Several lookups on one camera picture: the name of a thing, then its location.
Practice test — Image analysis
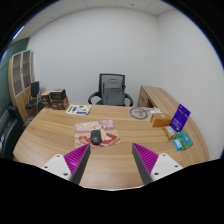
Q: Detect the dog print mouse pad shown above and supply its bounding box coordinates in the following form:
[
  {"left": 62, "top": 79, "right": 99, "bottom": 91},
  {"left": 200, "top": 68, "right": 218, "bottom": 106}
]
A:
[{"left": 73, "top": 119, "right": 122, "bottom": 149}]

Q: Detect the grey backpack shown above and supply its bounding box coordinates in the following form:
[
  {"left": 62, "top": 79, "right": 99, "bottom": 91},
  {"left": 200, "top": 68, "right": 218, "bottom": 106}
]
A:
[{"left": 102, "top": 78, "right": 126, "bottom": 107}]

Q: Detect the purple pouch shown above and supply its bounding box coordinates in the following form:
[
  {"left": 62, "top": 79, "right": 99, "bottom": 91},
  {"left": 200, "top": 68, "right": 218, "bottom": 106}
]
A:
[{"left": 169, "top": 103, "right": 192, "bottom": 133}]

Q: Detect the wooden side desk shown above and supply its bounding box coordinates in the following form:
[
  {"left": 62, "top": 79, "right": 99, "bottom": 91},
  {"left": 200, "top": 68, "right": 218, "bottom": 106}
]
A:
[{"left": 137, "top": 85, "right": 181, "bottom": 118}]

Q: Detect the wooden shelf unit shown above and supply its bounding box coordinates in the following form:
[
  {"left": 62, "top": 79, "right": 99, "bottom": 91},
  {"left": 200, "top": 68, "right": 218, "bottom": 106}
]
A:
[{"left": 7, "top": 49, "right": 36, "bottom": 123}]

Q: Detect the black computer mouse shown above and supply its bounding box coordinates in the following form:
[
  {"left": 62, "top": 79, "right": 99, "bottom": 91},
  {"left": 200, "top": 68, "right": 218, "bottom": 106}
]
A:
[{"left": 90, "top": 129, "right": 103, "bottom": 146}]

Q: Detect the orange-brown wooden box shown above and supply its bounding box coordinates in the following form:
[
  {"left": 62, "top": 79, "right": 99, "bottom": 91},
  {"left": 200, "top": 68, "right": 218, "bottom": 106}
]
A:
[{"left": 149, "top": 113, "right": 173, "bottom": 128}]

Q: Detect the round logo clear sheet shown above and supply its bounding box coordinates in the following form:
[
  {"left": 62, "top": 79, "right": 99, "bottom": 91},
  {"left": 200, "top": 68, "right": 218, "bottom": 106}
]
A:
[{"left": 129, "top": 106, "right": 161, "bottom": 121}]

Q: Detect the green packet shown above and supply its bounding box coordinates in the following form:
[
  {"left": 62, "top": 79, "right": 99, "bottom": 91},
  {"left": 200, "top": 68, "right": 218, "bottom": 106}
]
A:
[{"left": 175, "top": 130, "right": 194, "bottom": 150}]

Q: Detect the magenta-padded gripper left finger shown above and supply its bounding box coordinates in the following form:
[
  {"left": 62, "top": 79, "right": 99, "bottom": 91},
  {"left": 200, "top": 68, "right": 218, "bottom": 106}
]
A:
[{"left": 40, "top": 142, "right": 92, "bottom": 185}]

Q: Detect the tan snack packet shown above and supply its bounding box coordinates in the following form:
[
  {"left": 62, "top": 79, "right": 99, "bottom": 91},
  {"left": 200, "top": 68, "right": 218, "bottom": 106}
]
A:
[{"left": 162, "top": 125, "right": 178, "bottom": 141}]

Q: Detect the green and purple leaflet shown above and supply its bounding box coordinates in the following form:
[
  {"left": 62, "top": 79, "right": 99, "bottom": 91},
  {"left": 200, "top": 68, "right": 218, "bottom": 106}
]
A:
[{"left": 65, "top": 104, "right": 92, "bottom": 116}]

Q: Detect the black mesh office chair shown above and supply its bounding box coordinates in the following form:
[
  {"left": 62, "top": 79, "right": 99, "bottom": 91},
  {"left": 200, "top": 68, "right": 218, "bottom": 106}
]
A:
[{"left": 87, "top": 73, "right": 134, "bottom": 108}]

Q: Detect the small black chair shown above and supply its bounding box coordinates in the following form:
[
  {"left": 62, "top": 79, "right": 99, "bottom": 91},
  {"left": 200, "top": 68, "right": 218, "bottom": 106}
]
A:
[{"left": 25, "top": 80, "right": 44, "bottom": 116}]

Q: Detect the brown cardboard carton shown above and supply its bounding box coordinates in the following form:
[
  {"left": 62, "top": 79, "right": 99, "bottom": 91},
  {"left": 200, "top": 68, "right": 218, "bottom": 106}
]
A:
[{"left": 50, "top": 96, "right": 70, "bottom": 111}]

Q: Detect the blue packet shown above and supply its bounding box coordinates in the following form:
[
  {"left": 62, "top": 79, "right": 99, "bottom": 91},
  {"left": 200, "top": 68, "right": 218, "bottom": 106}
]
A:
[{"left": 172, "top": 138, "right": 184, "bottom": 151}]

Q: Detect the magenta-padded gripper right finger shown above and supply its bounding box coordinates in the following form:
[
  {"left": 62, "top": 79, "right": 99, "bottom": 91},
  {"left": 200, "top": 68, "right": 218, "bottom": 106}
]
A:
[{"left": 131, "top": 142, "right": 184, "bottom": 186}]

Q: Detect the small tan and black carton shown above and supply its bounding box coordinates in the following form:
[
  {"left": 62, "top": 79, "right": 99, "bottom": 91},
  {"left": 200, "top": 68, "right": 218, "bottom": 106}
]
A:
[{"left": 40, "top": 90, "right": 52, "bottom": 108}]

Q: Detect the black sofa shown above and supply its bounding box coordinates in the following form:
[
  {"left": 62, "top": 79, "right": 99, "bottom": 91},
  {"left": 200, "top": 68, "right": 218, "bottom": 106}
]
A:
[{"left": 0, "top": 105, "right": 26, "bottom": 160}]

